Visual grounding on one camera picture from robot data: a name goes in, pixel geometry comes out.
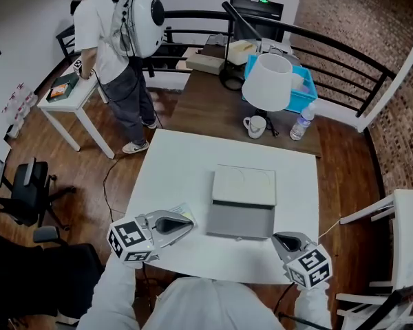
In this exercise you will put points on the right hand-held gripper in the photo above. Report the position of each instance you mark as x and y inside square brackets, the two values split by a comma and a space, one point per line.
[309, 263]

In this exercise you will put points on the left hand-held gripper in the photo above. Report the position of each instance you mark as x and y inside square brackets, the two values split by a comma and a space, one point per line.
[130, 239]

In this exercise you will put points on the grey tissue box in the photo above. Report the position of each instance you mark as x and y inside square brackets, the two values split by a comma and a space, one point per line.
[242, 198]

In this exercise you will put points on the person's right forearm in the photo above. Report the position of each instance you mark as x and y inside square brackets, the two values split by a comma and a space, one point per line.
[313, 308]

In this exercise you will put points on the person's left forearm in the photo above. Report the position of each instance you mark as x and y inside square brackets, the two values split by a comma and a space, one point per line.
[113, 297]

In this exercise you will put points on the dark green box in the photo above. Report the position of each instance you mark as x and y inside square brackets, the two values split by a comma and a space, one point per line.
[60, 88]

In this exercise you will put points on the beige flat box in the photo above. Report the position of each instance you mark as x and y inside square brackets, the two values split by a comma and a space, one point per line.
[204, 64]

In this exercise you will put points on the cream open box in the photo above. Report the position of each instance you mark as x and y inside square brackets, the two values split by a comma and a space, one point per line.
[239, 53]

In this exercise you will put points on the small pale paper packet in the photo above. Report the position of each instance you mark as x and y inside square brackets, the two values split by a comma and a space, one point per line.
[179, 209]

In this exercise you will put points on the white square table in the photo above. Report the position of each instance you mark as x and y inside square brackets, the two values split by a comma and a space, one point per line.
[179, 170]

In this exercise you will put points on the white wooden chair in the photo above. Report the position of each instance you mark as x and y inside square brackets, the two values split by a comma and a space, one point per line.
[404, 253]

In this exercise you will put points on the person's torso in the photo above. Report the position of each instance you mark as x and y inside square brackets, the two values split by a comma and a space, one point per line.
[210, 308]

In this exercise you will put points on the black padded chair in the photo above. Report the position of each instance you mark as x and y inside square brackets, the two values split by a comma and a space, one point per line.
[27, 280]

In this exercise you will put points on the black office chair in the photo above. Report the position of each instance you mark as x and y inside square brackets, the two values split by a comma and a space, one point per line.
[29, 191]

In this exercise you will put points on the clear plastic water bottle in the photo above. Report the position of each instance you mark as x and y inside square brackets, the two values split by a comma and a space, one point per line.
[301, 124]

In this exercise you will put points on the white mug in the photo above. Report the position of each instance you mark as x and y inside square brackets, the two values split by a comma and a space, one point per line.
[256, 126]

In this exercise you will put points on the small white side table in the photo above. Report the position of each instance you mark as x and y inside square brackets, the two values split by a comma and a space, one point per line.
[72, 98]

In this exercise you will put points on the dark wooden desk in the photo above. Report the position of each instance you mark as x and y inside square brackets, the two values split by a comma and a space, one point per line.
[210, 108]

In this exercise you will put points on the blue plastic bin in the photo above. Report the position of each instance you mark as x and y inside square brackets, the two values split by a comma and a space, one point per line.
[303, 96]

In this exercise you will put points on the pack of plastic bottles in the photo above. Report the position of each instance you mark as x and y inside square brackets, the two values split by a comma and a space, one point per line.
[19, 105]

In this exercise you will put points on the white shade table lamp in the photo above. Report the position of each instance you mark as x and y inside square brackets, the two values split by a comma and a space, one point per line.
[266, 81]

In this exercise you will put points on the black desk lamp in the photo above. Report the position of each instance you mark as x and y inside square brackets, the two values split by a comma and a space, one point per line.
[231, 46]

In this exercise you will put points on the black metal railing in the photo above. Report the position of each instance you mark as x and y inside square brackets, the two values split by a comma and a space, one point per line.
[330, 40]

